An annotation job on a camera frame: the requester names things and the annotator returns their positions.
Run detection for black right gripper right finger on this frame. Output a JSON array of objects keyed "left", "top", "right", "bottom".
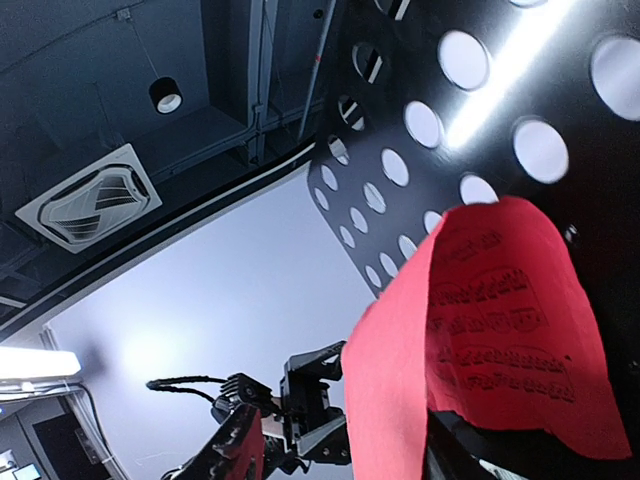
[{"left": 428, "top": 412, "right": 639, "bottom": 479}]

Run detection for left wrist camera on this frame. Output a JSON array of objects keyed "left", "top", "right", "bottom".
[{"left": 211, "top": 373, "right": 281, "bottom": 424}]

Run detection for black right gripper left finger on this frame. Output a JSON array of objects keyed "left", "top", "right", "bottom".
[{"left": 164, "top": 404, "right": 265, "bottom": 480}]

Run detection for red music sheet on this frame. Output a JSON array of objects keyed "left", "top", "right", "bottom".
[{"left": 341, "top": 197, "right": 632, "bottom": 479}]

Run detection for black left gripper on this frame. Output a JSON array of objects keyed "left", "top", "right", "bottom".
[{"left": 280, "top": 341, "right": 351, "bottom": 465}]

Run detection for square ceiling air vent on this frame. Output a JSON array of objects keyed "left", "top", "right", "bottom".
[{"left": 16, "top": 143, "right": 162, "bottom": 254}]

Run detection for black music stand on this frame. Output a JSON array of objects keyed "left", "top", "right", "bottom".
[{"left": 308, "top": 1, "right": 639, "bottom": 444}]

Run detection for black braided left cable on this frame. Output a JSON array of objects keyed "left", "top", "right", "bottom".
[{"left": 145, "top": 373, "right": 231, "bottom": 404}]

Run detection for black ceiling spotlight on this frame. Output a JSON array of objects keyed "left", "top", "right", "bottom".
[{"left": 148, "top": 77, "right": 183, "bottom": 115}]

